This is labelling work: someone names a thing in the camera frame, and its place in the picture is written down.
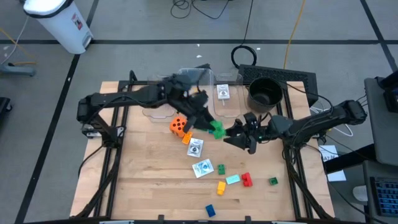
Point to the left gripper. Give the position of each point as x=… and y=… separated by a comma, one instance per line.
x=191, y=104

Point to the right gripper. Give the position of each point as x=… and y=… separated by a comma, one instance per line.
x=256, y=132

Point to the bright green toy brick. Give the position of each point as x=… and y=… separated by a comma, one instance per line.
x=219, y=130

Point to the orange-yellow toy block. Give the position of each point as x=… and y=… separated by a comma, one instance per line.
x=186, y=137

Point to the white card box black emblem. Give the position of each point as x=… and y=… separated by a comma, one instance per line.
x=223, y=92
x=195, y=147

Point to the green two-stud toy brick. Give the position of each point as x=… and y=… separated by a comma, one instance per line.
x=221, y=169

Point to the red two-stud toy brick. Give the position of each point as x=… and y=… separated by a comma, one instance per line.
x=247, y=180

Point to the yellow single-stud toy block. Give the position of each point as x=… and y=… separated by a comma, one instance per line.
x=221, y=188

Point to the small green square brick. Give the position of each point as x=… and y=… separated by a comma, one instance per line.
x=273, y=181

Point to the blue two-stud toy brick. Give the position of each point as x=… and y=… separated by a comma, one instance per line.
x=210, y=211

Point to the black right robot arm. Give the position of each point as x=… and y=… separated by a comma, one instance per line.
x=311, y=121

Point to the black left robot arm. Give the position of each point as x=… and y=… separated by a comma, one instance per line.
x=124, y=98

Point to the orange foam die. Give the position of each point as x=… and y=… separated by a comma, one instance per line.
x=176, y=130

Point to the shallow clear plastic tray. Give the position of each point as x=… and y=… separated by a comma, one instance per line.
x=155, y=112
x=233, y=105

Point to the deep clear plastic bin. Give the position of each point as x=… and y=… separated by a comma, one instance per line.
x=206, y=77

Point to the mint green flat brick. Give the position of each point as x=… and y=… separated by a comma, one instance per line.
x=233, y=179

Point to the black plastic bucket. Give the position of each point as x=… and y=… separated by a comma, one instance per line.
x=264, y=96

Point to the white card box teal emblem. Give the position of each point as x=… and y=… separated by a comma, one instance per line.
x=202, y=168

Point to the white paper sheet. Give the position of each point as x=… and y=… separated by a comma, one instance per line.
x=329, y=152
x=336, y=176

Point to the white computer mouse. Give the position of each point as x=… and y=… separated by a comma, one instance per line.
x=360, y=193

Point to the grey keyboard desk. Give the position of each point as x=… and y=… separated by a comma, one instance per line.
x=382, y=169

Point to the black desk device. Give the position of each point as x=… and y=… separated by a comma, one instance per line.
x=390, y=93

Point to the backlit computer keyboard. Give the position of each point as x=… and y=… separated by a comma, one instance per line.
x=385, y=196

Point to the white trash bin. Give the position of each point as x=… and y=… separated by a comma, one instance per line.
x=62, y=25

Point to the grey stand base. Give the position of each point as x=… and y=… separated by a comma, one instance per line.
x=18, y=70

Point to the black floor object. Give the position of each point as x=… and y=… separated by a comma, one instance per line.
x=3, y=107

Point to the black aluminium table frame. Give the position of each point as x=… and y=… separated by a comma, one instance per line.
x=133, y=82

